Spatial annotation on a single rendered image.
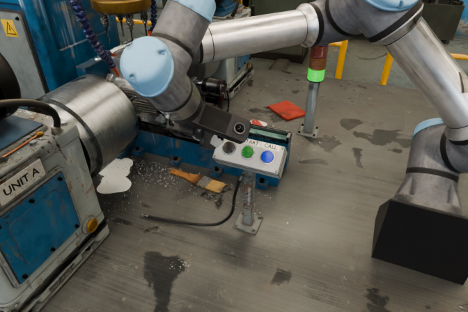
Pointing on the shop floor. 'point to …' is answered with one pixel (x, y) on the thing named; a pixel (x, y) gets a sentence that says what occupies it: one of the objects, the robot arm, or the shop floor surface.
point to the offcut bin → (443, 14)
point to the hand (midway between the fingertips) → (222, 140)
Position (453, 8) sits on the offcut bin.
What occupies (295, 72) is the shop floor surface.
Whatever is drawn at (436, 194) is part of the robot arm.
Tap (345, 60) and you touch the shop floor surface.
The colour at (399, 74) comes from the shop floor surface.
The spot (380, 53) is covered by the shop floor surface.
